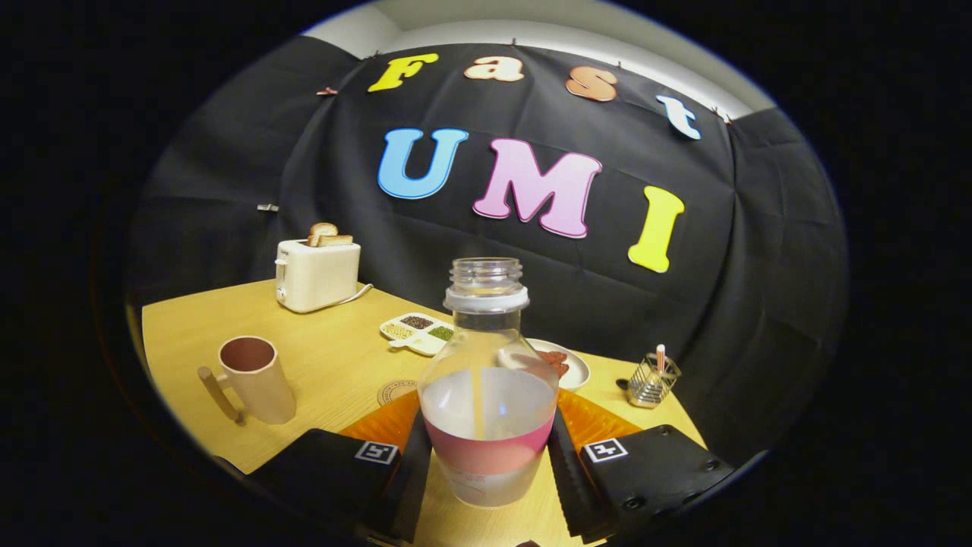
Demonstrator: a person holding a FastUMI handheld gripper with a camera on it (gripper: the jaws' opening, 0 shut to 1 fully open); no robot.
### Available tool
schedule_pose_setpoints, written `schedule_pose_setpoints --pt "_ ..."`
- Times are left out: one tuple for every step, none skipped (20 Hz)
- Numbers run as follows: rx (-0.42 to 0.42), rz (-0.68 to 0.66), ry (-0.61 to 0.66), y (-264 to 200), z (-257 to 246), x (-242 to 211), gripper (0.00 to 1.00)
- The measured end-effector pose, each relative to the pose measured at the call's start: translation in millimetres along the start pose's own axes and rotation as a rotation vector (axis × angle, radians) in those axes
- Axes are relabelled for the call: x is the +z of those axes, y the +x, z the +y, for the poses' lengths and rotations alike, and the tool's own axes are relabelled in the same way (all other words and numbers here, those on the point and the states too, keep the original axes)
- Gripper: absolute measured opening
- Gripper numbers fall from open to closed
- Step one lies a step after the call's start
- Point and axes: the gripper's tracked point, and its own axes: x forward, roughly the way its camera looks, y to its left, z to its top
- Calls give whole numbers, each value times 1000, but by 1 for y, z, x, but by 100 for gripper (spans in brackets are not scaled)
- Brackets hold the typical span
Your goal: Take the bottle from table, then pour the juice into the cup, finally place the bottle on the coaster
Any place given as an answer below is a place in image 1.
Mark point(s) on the round white plate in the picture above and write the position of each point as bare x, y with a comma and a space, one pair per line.
577, 368

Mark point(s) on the white divided seed tray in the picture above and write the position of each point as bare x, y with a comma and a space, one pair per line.
418, 334

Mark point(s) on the wooden table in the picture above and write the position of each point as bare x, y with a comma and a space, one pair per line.
334, 365

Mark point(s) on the red sausages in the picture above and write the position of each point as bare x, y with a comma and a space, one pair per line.
558, 363

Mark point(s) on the black backdrop cloth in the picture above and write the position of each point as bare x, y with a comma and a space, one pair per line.
759, 266

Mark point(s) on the toast bread slice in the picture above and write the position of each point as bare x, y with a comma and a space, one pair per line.
338, 240
322, 229

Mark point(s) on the clear juice bottle pink label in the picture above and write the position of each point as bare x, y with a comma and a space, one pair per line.
490, 456

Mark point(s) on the cream toaster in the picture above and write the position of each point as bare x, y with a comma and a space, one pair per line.
319, 277

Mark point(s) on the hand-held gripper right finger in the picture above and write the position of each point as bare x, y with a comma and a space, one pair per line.
569, 486

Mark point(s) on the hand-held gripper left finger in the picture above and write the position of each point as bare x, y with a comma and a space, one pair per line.
410, 486

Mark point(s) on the round brown coaster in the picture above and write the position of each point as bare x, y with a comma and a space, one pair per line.
393, 391

